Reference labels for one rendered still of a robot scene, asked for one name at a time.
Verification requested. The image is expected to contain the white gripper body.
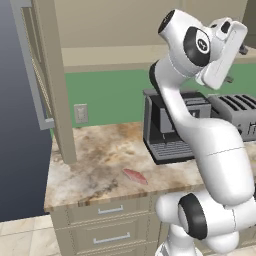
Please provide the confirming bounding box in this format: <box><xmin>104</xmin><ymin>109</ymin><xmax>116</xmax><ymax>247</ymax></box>
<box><xmin>199</xmin><ymin>21</ymin><xmax>249</xmax><ymax>91</ymax></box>

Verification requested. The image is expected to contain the beige cabinet door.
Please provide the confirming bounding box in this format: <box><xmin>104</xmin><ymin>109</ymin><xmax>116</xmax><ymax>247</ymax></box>
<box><xmin>19</xmin><ymin>0</ymin><xmax>78</xmax><ymax>165</ymax></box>

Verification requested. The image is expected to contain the beige base cabinet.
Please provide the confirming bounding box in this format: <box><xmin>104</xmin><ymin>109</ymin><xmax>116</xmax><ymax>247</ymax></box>
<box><xmin>49</xmin><ymin>190</ymin><xmax>256</xmax><ymax>256</ymax></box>

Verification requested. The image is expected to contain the silver toaster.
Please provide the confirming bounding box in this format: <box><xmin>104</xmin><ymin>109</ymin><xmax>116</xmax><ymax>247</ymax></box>
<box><xmin>207</xmin><ymin>93</ymin><xmax>256</xmax><ymax>143</ymax></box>

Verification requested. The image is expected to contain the black and silver coffee machine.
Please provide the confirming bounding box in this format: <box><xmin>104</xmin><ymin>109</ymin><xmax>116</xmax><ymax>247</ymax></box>
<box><xmin>142</xmin><ymin>88</ymin><xmax>215</xmax><ymax>166</ymax></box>

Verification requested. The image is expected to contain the beige drawer front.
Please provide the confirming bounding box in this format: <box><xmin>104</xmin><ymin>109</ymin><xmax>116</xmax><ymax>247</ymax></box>
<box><xmin>65</xmin><ymin>198</ymin><xmax>152</xmax><ymax>225</ymax></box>
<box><xmin>70</xmin><ymin>221</ymin><xmax>142</xmax><ymax>253</ymax></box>

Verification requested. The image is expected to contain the beige wall cabinet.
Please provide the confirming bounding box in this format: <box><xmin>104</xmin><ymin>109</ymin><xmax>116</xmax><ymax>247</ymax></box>
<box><xmin>54</xmin><ymin>0</ymin><xmax>256</xmax><ymax>74</ymax></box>

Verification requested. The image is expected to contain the white wall outlet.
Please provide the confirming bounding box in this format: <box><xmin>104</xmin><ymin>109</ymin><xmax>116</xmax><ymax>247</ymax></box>
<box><xmin>73</xmin><ymin>103</ymin><xmax>90</xmax><ymax>125</ymax></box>

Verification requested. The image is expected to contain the grey drawer handle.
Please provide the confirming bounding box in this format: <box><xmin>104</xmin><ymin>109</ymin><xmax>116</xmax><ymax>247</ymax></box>
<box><xmin>97</xmin><ymin>205</ymin><xmax>125</xmax><ymax>216</ymax></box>
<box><xmin>92</xmin><ymin>231</ymin><xmax>132</xmax><ymax>245</ymax></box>

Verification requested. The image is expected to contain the grey cabinet door handle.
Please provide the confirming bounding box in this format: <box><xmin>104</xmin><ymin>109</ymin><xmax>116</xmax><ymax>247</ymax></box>
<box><xmin>9</xmin><ymin>0</ymin><xmax>56</xmax><ymax>131</ymax></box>

